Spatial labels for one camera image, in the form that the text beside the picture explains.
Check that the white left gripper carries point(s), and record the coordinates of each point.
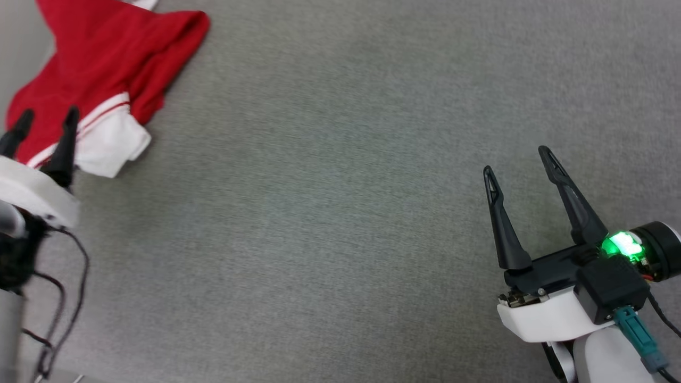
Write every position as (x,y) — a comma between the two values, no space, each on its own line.
(37,191)

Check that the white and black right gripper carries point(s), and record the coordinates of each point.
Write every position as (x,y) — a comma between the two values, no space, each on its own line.
(548,316)

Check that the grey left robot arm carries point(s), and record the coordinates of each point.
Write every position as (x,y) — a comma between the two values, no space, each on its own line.
(10,324)

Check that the red garment with white sleeves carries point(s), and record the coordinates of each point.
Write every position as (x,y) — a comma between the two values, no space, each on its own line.
(106,53)

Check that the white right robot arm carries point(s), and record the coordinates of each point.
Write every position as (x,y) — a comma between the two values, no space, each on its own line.
(606,359)

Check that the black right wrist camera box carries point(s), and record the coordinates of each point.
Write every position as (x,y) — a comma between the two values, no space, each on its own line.
(609,287)

